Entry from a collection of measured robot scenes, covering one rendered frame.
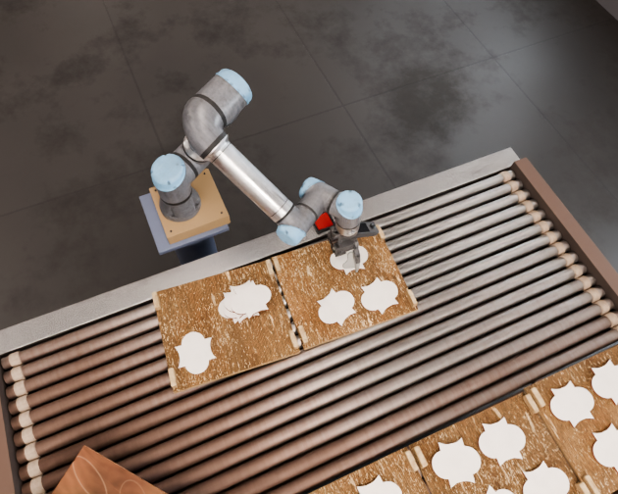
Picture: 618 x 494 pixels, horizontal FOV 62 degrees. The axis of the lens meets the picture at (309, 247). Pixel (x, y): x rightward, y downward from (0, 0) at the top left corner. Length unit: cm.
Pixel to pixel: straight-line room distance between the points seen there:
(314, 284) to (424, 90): 224
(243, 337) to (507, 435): 86
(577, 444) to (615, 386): 23
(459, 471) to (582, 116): 284
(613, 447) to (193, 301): 137
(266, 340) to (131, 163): 193
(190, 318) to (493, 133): 248
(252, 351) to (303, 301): 24
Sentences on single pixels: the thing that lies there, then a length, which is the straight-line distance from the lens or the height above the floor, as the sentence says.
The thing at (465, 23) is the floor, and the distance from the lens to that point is 434.
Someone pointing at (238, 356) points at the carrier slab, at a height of 94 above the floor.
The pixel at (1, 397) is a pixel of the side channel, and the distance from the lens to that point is 185.
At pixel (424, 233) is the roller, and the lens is 193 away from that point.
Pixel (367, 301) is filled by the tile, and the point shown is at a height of 94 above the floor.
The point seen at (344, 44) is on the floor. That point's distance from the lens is 396.
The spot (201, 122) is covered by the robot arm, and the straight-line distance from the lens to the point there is 141.
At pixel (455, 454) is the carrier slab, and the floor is 95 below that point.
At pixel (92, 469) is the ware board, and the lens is 159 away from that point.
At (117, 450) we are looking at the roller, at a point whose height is 92.
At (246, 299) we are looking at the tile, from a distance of 170.
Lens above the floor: 254
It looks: 62 degrees down
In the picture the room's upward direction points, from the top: 4 degrees clockwise
